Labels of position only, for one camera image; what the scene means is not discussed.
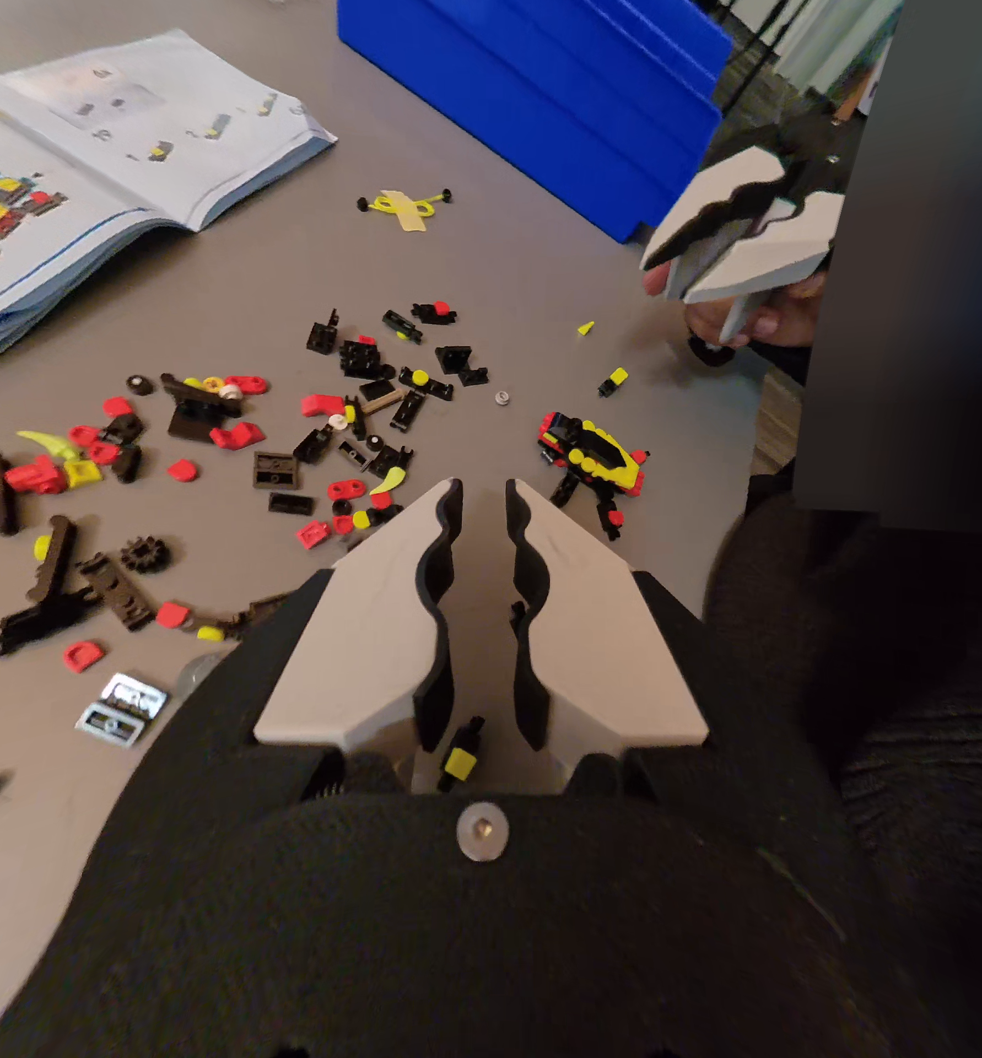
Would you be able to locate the red black yellow lego model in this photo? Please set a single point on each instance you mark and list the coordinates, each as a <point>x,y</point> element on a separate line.
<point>598,450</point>

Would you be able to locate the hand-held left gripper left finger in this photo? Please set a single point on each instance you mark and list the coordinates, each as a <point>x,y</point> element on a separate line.
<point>350,653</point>

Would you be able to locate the lego instruction booklet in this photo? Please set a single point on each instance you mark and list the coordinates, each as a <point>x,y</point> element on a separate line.
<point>127,124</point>

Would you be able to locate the silver printed lego tile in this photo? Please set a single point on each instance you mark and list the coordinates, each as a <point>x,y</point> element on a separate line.
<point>111,726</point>
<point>134,696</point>

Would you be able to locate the blue plastic bin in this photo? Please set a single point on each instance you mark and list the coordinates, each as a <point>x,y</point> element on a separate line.
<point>540,99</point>

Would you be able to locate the person's dark knit sweater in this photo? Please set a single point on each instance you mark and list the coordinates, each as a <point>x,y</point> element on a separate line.
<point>912,702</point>

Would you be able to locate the black and yellow lego piece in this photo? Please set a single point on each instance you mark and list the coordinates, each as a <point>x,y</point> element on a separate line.
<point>459,762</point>
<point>617,377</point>

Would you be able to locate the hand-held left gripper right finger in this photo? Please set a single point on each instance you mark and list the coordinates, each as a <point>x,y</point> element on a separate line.
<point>615,661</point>

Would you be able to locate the person's right hand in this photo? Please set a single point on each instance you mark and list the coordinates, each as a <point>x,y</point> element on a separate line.
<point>788,318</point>

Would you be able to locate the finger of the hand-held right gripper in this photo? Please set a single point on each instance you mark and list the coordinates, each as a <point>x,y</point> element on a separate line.
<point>706,198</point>
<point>788,244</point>

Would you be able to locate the beige masking tape strip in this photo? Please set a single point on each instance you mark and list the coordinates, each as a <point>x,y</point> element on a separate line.
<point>412,216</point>

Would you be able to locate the pile of loose lego pieces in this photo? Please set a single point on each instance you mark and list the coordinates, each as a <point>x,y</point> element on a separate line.
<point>197,417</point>

